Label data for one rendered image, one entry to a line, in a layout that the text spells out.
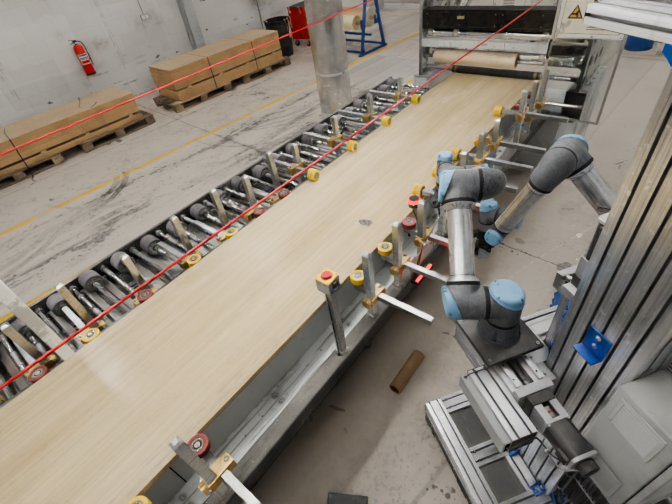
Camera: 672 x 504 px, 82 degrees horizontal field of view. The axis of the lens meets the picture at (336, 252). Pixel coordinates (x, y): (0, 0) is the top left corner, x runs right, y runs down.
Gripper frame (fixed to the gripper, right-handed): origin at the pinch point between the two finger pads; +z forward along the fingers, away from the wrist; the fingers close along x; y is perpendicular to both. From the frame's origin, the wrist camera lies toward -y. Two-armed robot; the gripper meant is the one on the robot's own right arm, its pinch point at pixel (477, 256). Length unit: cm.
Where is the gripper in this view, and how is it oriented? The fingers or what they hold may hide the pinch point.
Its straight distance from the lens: 216.2
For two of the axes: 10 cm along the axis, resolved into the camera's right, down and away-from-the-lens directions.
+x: 6.2, -5.8, 5.3
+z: 1.5, 7.5, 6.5
